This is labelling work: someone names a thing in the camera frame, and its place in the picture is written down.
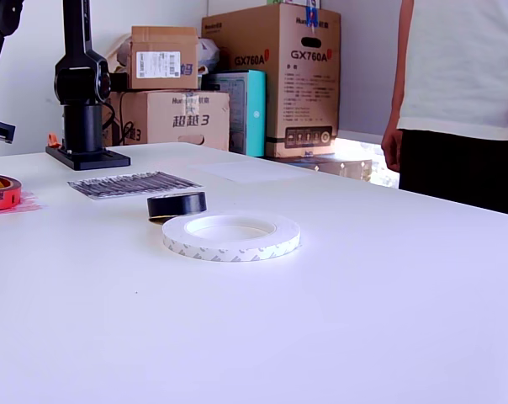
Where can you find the person right hand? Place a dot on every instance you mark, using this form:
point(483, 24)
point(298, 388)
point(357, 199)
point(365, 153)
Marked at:
point(393, 147)

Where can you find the white tape roll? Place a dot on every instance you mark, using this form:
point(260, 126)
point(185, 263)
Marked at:
point(237, 248)

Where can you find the black tape roll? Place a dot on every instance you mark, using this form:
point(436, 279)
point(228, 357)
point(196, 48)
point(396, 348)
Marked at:
point(178, 206)

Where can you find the red tape roll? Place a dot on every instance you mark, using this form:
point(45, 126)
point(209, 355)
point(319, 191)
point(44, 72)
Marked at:
point(1, 195)

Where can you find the dark grey Piper robot arm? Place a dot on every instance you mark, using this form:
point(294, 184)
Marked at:
point(81, 105)

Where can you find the person white shirt black shorts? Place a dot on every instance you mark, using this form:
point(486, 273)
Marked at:
point(460, 63)

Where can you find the large GX760A cardboard box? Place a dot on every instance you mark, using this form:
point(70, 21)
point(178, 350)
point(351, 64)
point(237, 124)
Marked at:
point(304, 84)

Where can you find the blank white paper sheet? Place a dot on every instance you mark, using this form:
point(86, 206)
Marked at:
point(250, 170)

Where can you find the teal box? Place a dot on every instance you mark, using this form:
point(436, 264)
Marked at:
point(254, 105)

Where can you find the green white package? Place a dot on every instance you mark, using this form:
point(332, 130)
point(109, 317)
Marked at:
point(279, 2)

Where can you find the white plastic bag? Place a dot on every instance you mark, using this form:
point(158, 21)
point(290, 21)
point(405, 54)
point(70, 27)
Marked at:
point(207, 52)

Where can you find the Huntkey cardboard box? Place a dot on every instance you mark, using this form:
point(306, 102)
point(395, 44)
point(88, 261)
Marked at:
point(174, 122)

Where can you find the cardboard box with shipping label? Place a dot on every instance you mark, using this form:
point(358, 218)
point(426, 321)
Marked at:
point(186, 42)

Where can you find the black scribbled paper sheet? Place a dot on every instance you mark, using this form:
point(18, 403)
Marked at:
point(132, 183)

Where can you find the orange clamp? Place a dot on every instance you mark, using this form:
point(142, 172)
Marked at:
point(52, 139)

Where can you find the red scribbled paper sheet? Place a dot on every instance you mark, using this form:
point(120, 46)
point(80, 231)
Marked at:
point(31, 204)

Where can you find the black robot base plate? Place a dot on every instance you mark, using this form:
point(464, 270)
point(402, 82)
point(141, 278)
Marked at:
point(94, 160)

